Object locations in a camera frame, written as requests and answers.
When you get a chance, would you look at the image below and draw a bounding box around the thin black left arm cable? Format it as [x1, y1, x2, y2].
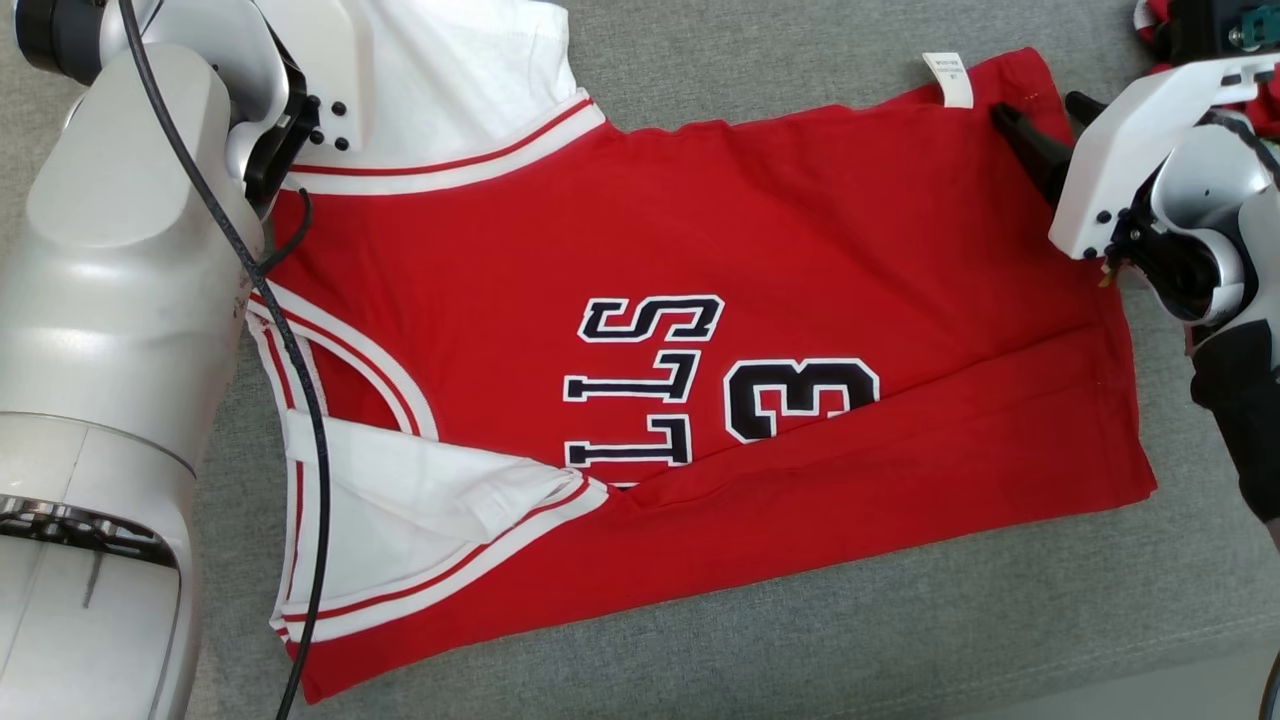
[118, 0, 333, 720]

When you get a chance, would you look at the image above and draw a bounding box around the red Bulls basketball jersey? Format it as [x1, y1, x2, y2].
[245, 0, 1159, 704]
[1133, 0, 1280, 139]

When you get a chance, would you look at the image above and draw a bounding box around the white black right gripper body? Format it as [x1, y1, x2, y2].
[1048, 55, 1280, 262]

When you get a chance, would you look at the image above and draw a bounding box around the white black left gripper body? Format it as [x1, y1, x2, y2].
[248, 0, 364, 153]

